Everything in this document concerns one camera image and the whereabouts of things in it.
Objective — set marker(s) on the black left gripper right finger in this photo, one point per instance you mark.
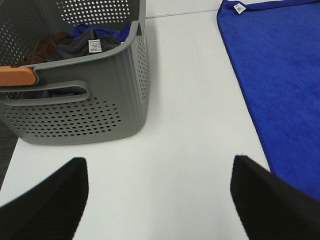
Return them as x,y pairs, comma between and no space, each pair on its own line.
268,207

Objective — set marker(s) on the dark grey cloth in basket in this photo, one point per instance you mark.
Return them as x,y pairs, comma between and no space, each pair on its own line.
88,43

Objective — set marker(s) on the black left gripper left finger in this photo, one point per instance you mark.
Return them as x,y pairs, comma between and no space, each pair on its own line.
52,209

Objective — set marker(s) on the blue cloth in basket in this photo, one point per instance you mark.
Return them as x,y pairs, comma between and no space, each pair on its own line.
120,36

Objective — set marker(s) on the grey perforated laundry basket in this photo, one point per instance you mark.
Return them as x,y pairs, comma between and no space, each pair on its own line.
87,99

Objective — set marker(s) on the orange basket handle grip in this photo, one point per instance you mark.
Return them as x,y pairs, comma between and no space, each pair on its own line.
16,76

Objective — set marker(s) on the blue microfiber towel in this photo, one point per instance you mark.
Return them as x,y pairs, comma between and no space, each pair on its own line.
274,49

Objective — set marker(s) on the brown cloth in basket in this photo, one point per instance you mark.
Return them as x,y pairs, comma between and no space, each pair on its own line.
46,47

